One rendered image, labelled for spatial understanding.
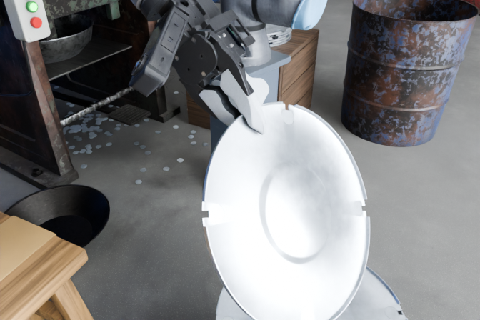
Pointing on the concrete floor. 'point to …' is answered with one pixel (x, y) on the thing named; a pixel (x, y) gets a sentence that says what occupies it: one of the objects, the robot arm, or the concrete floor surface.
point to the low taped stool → (38, 273)
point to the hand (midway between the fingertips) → (251, 130)
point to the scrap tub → (403, 63)
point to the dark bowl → (66, 211)
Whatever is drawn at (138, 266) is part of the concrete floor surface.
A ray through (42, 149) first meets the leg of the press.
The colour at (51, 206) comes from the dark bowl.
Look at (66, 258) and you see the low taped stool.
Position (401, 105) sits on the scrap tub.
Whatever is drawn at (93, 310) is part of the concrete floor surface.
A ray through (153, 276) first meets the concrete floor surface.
